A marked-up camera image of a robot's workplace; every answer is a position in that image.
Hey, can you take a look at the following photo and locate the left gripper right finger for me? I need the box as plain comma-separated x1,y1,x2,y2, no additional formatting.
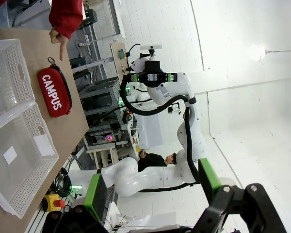
193,157,288,233

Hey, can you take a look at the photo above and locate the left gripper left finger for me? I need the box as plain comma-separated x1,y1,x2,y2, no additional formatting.
42,172,117,233

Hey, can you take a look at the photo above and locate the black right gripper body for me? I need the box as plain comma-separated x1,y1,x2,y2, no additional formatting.
138,60,168,88

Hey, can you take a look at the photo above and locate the red campus zipper pouch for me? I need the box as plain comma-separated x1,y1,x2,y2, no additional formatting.
36,57,73,118

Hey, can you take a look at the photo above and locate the person's left forearm red sleeve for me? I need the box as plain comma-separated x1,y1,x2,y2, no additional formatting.
48,0,84,40

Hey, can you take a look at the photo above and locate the person's left hand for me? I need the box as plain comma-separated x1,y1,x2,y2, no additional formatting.
49,26,70,61

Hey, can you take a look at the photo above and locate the wooden task board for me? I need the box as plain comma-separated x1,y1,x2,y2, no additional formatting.
111,41,128,83

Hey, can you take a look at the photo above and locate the light wooden stool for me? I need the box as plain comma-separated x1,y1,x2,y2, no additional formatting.
86,143,119,170

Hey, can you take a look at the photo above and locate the grey metal equipment rack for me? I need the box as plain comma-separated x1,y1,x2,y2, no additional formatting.
79,77,123,136

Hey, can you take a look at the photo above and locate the yellow emergency stop box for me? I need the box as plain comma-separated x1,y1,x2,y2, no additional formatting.
42,193,66,212

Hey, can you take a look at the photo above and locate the white task board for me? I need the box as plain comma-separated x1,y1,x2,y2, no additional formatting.
126,116,142,158

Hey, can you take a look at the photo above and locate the background person in black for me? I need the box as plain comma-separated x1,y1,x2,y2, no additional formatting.
137,152,178,173

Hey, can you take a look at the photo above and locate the white perforated plastic basket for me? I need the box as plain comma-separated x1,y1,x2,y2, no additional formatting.
0,38,36,122
0,103,60,219

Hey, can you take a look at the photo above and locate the dark grey machine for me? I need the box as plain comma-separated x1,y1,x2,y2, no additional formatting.
82,8,98,29

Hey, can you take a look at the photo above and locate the white ceiling lamp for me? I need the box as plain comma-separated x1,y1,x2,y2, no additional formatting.
253,43,270,61

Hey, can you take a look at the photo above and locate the black coiled cable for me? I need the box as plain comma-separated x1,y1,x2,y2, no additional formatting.
52,167,73,199

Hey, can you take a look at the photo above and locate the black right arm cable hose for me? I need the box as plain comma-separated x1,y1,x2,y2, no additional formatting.
120,79,200,192

